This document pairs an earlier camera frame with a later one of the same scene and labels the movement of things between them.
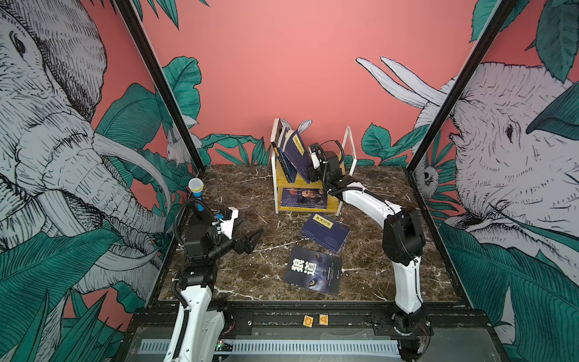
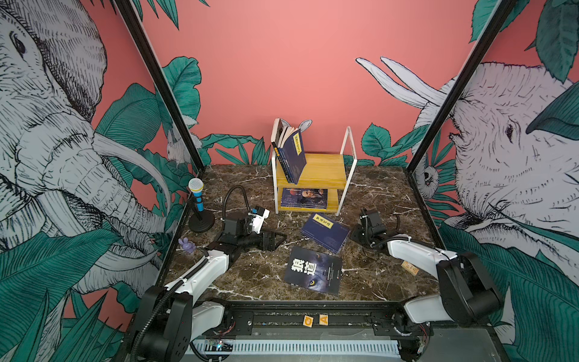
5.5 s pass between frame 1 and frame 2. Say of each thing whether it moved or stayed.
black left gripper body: moved
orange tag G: stayed
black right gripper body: moved
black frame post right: stayed
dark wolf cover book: stayed
